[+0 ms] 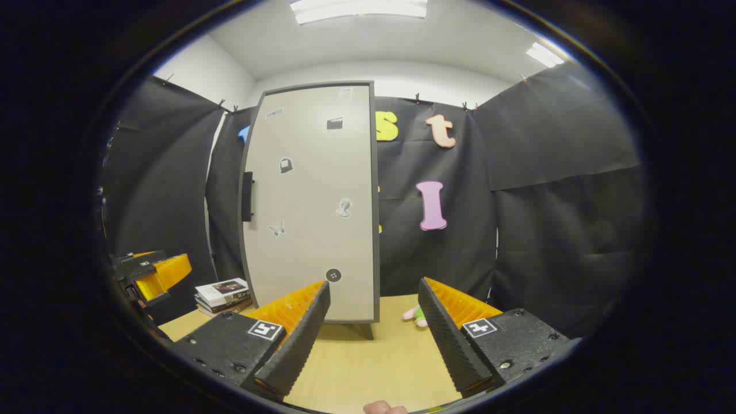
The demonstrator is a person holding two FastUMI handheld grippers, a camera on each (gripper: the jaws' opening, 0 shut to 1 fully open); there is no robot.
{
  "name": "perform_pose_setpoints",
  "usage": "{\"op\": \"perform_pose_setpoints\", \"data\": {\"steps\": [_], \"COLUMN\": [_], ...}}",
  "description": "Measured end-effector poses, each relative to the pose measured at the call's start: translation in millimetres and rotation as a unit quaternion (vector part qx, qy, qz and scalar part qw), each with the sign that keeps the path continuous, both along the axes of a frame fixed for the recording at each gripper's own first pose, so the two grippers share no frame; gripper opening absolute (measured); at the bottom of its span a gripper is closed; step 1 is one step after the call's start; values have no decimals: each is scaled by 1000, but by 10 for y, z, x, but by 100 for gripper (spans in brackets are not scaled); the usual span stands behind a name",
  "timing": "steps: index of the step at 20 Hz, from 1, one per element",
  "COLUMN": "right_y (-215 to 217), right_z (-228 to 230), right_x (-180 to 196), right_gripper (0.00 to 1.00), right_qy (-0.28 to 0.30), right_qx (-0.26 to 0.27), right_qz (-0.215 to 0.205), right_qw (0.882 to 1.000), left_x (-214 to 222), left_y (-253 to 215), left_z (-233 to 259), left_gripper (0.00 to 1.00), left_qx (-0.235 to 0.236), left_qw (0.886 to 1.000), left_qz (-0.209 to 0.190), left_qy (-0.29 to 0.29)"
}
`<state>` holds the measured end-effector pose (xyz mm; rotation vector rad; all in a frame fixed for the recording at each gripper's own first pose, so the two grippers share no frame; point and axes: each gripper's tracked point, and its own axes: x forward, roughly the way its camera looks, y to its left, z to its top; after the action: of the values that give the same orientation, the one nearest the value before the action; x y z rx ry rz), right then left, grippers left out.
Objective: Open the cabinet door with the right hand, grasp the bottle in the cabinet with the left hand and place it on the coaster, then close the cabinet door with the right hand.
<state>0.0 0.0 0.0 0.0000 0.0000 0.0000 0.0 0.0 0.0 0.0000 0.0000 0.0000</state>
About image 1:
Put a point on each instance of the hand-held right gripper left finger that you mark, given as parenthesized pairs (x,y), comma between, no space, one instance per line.
(299,345)

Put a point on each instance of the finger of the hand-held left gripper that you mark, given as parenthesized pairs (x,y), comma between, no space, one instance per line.
(164,276)

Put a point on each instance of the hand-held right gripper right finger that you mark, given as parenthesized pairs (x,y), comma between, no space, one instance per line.
(448,345)

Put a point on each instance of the light grey cabinet door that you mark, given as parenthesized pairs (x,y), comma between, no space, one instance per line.
(310,241)

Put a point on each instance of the pink and green plush toy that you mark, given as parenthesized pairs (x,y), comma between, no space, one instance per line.
(415,315)

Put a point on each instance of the dark book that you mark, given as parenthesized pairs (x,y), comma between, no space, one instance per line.
(230,305)

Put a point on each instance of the black backdrop cloth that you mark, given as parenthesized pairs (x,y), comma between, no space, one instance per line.
(546,230)

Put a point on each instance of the small ceiling light panel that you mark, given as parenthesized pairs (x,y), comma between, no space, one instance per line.
(544,55)

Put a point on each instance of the long ceiling light panel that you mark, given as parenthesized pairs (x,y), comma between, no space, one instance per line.
(359,8)

